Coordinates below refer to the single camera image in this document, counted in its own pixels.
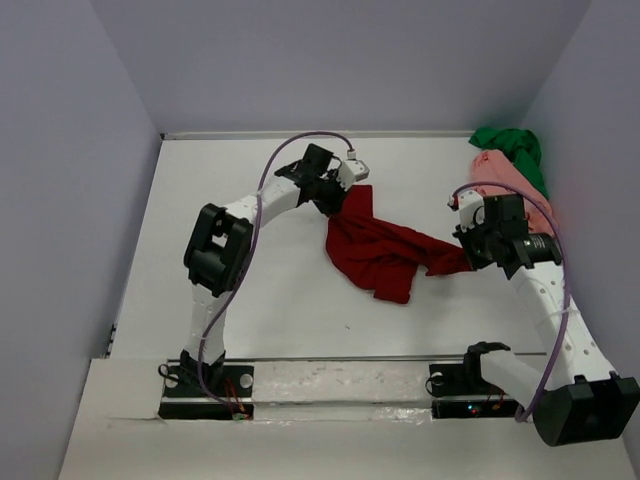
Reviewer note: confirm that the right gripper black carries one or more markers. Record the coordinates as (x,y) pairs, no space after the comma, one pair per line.
(477,262)

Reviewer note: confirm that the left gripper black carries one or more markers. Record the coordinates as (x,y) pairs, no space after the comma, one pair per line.
(336,205)

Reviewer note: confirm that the dark red t shirt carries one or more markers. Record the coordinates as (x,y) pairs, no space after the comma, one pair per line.
(381,257)

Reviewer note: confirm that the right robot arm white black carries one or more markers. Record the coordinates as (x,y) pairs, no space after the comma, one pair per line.
(579,397)

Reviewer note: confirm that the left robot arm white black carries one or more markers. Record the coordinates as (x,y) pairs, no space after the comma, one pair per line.
(223,243)

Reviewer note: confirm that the pink t shirt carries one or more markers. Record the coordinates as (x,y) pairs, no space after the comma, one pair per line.
(493,166)

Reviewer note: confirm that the green t shirt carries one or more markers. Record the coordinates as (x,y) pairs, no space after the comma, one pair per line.
(521,147)

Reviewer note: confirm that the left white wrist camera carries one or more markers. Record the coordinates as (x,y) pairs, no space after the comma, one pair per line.
(350,172)

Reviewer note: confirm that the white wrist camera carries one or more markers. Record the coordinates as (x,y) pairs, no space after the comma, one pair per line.
(350,172)
(469,205)

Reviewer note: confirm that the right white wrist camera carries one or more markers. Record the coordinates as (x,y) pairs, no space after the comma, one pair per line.
(469,205)

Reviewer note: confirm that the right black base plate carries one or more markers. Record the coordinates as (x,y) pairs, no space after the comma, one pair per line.
(455,396)

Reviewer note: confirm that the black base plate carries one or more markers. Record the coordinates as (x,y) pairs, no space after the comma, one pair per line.
(455,396)
(182,397)

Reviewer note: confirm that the metal rail at table front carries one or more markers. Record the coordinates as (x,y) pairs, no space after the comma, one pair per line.
(423,358)

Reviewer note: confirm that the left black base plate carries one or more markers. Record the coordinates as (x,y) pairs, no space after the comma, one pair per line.
(182,397)

